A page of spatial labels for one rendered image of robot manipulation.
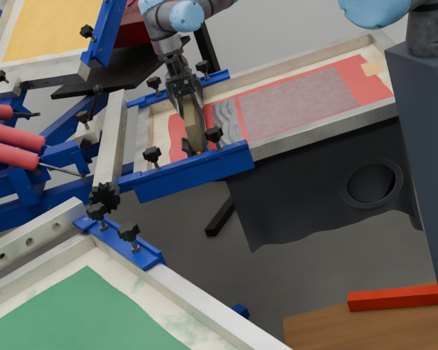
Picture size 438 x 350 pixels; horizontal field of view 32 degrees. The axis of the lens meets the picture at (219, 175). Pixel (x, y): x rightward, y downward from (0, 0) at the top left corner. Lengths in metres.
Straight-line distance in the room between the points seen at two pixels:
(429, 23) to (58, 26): 1.60
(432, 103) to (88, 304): 0.79
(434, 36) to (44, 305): 0.95
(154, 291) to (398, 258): 1.69
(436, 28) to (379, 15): 0.17
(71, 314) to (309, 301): 1.54
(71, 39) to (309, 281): 1.30
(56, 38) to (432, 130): 1.57
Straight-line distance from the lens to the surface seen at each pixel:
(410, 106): 1.64
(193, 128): 1.95
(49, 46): 2.79
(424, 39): 1.55
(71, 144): 2.19
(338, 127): 1.90
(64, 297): 1.66
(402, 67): 1.60
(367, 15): 1.42
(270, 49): 4.21
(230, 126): 2.12
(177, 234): 3.72
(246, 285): 3.18
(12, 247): 1.79
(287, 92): 2.25
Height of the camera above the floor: 1.76
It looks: 25 degrees down
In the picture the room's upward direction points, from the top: 20 degrees counter-clockwise
